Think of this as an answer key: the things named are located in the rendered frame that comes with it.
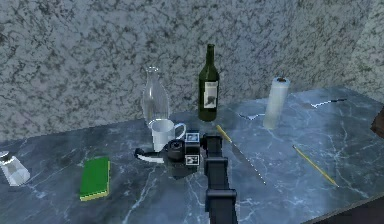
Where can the clear glass bottle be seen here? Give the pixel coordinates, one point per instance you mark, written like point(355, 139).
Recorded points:
point(155, 100)

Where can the white mug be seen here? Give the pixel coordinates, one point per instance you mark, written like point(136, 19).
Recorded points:
point(162, 133)

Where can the silver fork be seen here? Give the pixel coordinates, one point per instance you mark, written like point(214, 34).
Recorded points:
point(328, 102)

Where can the green and yellow sponge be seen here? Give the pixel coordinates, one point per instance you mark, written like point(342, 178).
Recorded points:
point(95, 178)

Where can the green wine bottle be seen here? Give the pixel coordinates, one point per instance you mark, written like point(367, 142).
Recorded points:
point(208, 90)

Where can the brown object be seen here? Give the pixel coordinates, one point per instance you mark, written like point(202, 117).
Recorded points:
point(379, 123)

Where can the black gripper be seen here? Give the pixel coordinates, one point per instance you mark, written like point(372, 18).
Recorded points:
point(175, 150)

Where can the glass salt shaker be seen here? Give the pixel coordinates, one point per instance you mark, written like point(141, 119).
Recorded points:
point(14, 170)

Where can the white paper towel roll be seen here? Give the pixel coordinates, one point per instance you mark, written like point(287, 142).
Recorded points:
point(276, 103)

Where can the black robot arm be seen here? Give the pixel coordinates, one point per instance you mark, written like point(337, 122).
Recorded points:
point(217, 173)

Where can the yellow pencil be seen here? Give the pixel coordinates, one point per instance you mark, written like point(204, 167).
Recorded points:
point(315, 165)

